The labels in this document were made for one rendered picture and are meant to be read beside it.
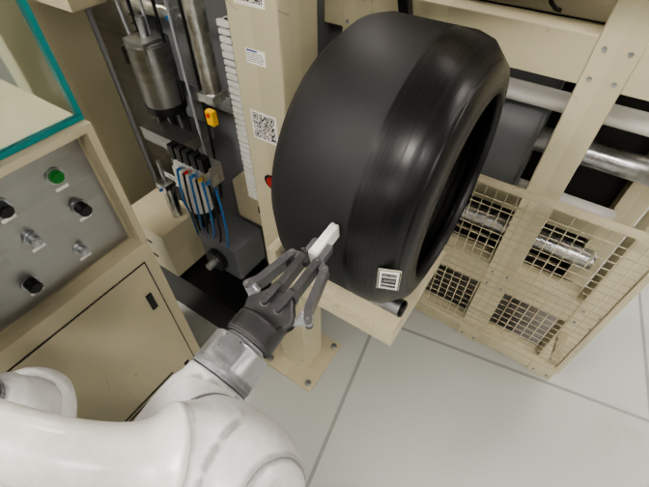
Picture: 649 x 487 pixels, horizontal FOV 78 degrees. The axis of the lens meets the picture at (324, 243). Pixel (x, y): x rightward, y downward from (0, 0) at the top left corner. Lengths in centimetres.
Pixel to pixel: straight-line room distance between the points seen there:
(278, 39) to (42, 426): 69
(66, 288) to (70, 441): 84
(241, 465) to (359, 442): 145
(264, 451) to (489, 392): 168
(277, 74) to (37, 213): 61
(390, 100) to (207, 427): 50
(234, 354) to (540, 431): 162
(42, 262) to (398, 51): 90
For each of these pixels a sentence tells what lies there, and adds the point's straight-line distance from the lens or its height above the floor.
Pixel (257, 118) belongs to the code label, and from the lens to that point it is 97.
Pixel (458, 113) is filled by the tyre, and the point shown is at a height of 141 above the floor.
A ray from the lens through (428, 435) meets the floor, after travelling 185.
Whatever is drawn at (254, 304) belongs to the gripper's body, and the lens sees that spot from 60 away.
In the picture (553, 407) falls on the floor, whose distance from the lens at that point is 208.
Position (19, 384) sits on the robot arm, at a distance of 92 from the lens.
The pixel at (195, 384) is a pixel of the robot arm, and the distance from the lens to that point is 53.
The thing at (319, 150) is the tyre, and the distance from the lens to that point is 67.
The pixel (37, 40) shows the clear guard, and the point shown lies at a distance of 97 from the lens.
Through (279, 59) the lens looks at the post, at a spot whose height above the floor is 139.
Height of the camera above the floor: 172
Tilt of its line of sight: 48 degrees down
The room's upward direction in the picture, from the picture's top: straight up
